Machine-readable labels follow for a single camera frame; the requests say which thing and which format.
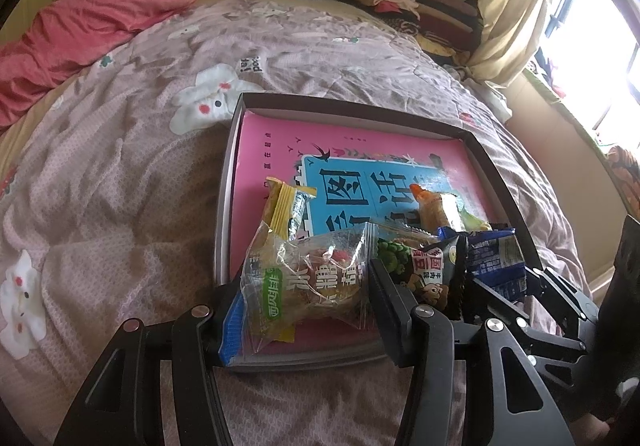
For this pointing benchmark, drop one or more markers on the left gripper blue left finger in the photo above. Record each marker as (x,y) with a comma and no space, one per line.
(231,334)

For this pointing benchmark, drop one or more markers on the black cartoon snack pack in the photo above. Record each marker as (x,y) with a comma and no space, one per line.
(437,275)

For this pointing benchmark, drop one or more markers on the yellow Alpenliebe candy pack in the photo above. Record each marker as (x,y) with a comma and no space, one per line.
(282,221)

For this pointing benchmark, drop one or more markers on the pink and blue book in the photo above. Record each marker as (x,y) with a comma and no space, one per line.
(359,174)

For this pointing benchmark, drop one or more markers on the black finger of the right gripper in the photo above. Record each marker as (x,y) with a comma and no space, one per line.
(559,297)

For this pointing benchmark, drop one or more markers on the cream curtain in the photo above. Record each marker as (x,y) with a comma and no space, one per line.
(510,37)

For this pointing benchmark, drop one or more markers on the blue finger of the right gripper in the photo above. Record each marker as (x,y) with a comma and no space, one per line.
(480,302)

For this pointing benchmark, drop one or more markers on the pink blanket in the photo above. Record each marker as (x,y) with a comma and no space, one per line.
(65,37)

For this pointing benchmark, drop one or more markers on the dark shallow cardboard box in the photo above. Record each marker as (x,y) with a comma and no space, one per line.
(378,119)

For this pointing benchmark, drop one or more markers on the pile of folded clothes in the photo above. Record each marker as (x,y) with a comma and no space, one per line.
(447,30)

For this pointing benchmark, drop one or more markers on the clear pack brown rice cakes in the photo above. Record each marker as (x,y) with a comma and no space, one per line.
(395,246)

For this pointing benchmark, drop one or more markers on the clear pack red candy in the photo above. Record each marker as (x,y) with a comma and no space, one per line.
(321,277)

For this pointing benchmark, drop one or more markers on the blue snack pack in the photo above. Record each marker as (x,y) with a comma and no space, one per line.
(495,258)

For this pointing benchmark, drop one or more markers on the orange bread pack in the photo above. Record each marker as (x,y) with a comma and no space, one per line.
(437,209)

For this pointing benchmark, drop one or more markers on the light green pastry pack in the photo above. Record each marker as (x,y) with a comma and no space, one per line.
(462,220)

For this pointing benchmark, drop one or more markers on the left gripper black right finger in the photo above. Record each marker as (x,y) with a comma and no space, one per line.
(391,313)

